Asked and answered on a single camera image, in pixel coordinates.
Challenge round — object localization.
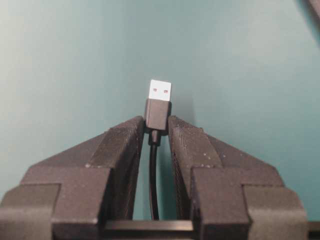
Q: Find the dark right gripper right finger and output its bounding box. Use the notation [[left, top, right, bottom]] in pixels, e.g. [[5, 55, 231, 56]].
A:
[[168, 116, 307, 240]]

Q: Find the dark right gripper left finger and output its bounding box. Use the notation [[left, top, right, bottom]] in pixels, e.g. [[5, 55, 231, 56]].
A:
[[0, 116, 144, 240]]

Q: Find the black USB cable male plug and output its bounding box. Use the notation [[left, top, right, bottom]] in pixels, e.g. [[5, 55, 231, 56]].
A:
[[144, 79, 172, 221]]

